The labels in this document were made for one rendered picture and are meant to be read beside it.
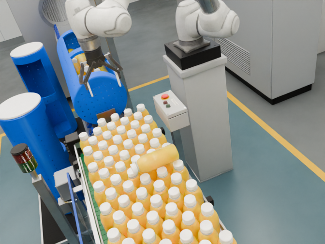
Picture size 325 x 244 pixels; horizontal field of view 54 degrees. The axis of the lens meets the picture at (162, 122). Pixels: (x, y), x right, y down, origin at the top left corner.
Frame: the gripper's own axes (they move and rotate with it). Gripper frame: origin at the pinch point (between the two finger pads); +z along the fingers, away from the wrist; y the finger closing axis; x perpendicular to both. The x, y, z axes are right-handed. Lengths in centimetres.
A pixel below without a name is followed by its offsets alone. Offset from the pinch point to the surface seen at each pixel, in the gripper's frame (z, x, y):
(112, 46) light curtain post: 43, -158, -30
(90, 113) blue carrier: 18.7, -15.4, 10.4
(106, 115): 20.9, -10.8, 3.3
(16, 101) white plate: 20, -61, 50
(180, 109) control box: 13.6, 17.5, -27.9
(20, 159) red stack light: 0.3, 29.5, 39.7
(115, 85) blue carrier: 8.6, -15.4, -6.3
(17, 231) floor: 123, -61, 96
